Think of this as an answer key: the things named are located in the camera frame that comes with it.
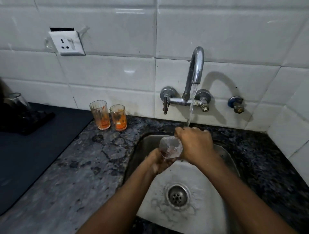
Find upturned clear glass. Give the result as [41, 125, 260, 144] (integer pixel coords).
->
[4, 93, 32, 114]

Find tall glass with orange residue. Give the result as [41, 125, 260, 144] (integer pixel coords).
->
[89, 100, 111, 131]

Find dark blue mat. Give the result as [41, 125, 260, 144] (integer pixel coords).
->
[0, 102, 94, 216]

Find short glass with orange residue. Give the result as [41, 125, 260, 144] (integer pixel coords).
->
[109, 104, 127, 131]

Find chrome wall faucet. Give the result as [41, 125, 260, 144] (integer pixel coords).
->
[160, 46, 212, 115]

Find person's left forearm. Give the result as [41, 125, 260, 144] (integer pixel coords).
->
[77, 166, 157, 234]

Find person's right forearm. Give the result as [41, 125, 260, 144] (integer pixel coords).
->
[195, 154, 298, 234]

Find sink drain strainer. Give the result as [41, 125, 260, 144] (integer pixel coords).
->
[166, 184, 191, 208]

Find brass wall tap valve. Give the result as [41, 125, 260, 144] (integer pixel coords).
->
[228, 96, 245, 114]

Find clear drinking glass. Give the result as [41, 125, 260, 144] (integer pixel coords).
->
[159, 136, 183, 160]

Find white wall power socket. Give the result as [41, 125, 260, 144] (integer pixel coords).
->
[48, 27, 86, 56]

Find black tray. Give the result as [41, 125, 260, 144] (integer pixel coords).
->
[0, 106, 56, 136]

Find person's left hand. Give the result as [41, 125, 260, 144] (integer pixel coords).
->
[144, 148, 177, 175]

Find stainless steel sink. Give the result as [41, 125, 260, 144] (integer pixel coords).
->
[122, 134, 242, 234]

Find person's right hand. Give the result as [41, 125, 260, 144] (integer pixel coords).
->
[174, 126, 217, 167]

